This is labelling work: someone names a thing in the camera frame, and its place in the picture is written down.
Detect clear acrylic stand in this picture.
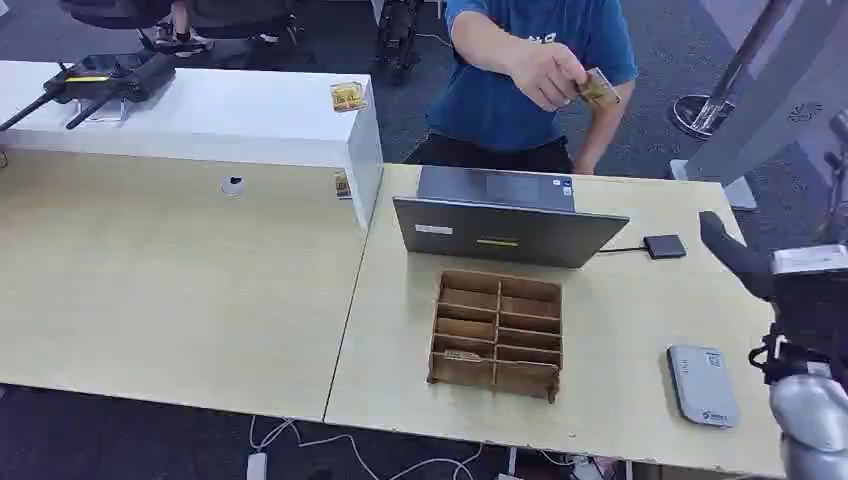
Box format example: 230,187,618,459
64,97,132,128

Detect wooden compartment box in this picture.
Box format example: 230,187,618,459
427,268,564,405

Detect black wrist cables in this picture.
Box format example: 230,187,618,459
747,325,837,387

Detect grey flat device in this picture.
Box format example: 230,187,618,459
666,344,741,429

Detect golden printed card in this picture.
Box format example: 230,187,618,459
574,66,622,109

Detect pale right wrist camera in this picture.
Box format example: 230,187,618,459
771,244,848,277

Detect grey laptop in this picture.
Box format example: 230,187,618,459
392,165,631,270

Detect seated person's feet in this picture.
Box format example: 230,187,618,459
154,0,216,58

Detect person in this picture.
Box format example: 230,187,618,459
404,0,639,176

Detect metal pole with round base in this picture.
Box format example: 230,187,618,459
670,0,791,141

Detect yellow printed card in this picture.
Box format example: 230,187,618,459
330,80,368,113

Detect white desk shelf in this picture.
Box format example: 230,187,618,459
0,59,385,231

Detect small black hub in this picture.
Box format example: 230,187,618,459
643,234,688,261

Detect black office chair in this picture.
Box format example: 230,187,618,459
184,0,301,48
58,0,175,32

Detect black wheeled frame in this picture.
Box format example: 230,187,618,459
376,0,423,73

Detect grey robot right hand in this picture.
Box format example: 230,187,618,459
698,210,848,364

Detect person's right hand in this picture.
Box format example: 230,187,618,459
508,42,589,113

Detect white floor cable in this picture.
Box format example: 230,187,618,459
248,415,486,480

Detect white panel stand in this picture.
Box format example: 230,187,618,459
667,0,848,213

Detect black remote controller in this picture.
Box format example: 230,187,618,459
0,51,178,132

